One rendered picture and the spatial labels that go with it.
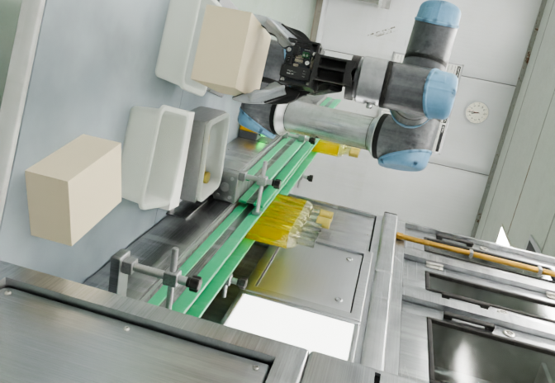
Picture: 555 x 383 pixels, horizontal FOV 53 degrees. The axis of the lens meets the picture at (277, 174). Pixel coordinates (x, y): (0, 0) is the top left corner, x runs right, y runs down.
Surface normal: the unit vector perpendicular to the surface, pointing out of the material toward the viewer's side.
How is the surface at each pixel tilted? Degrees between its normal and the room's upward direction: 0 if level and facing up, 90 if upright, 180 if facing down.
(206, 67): 90
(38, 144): 0
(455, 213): 90
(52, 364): 90
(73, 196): 0
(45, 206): 90
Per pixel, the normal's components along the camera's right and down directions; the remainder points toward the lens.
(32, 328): 0.17, -0.93
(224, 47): -0.18, 0.01
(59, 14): 0.96, 0.22
